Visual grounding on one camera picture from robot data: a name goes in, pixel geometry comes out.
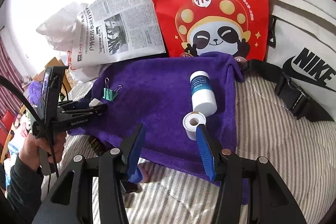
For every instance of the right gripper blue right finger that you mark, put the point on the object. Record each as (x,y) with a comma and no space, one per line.
(209,152)

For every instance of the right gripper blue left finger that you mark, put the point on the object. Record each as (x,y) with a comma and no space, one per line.
(131,147)

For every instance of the white USB charger plug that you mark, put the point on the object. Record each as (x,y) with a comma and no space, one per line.
(95,102)

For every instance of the white tape roll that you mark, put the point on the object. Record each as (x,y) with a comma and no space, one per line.
(190,123)

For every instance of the black Grand Reserve lighter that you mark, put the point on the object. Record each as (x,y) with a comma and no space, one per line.
(98,147)

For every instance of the dark sleeve forearm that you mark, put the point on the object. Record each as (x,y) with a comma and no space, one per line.
(23,198)

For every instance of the person's left hand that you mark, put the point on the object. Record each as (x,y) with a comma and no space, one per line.
(29,154)

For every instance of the teal binder clip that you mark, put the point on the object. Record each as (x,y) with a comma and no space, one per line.
(109,94)

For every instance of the blue white bottle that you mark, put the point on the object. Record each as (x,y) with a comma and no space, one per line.
(202,95)

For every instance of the purple towel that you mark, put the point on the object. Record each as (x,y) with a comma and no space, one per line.
(157,94)

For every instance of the white Miniso plastic bag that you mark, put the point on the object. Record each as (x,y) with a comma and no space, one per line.
(59,29)

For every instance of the folded newspaper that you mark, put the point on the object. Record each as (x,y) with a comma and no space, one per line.
(109,31)

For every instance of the white Nike bag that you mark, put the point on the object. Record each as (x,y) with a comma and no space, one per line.
(300,59)

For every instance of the red panda paper bag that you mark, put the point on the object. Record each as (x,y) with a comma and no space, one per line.
(193,27)

